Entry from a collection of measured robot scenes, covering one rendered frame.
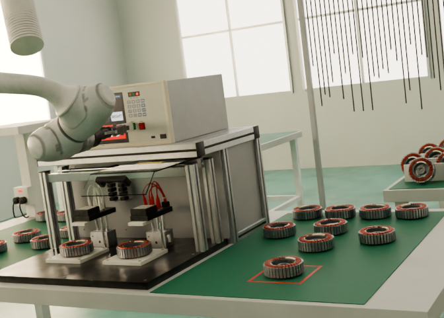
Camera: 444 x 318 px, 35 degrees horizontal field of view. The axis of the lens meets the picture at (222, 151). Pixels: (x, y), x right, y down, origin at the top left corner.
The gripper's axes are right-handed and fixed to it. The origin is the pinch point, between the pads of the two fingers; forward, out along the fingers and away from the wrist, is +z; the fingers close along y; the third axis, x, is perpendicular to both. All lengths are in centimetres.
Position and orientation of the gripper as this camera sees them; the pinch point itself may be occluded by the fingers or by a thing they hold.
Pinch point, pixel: (125, 127)
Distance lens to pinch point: 231.8
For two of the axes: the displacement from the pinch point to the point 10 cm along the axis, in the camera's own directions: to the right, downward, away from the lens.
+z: 4.8, -1.6, 8.6
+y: 8.7, -0.5, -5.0
